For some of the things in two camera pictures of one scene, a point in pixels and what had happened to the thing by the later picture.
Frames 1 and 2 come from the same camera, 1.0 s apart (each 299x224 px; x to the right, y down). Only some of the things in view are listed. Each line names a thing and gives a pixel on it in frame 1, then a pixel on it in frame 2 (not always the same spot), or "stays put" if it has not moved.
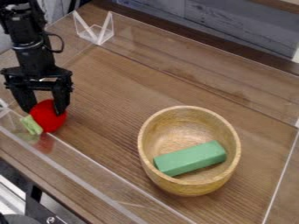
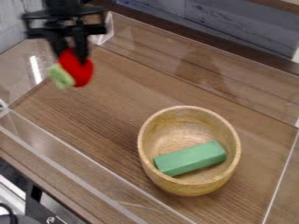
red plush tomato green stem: x=42 y=120 → x=69 y=71
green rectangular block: x=178 y=161 stays put
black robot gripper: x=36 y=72 → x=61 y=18
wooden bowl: x=180 y=129 stays put
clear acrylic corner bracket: x=96 y=33 stays put
